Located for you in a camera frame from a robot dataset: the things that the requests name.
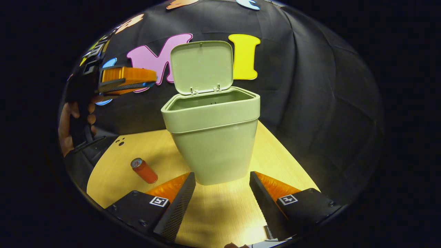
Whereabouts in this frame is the orange pop can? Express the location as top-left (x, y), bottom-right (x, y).
top-left (130, 158), bottom-right (158, 184)

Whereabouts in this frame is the wooden desktop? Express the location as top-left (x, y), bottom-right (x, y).
top-left (86, 121), bottom-right (321, 248)

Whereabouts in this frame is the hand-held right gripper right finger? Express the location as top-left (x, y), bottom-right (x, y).
top-left (249, 171), bottom-right (342, 241)

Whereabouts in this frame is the black backdrop cloth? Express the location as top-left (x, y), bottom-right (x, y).
top-left (59, 0), bottom-right (384, 207)

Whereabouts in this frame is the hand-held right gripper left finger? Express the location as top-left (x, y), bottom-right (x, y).
top-left (105, 172), bottom-right (196, 243)

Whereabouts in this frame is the pale green desktop garbage bin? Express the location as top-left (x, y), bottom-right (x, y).
top-left (161, 40), bottom-right (261, 186)

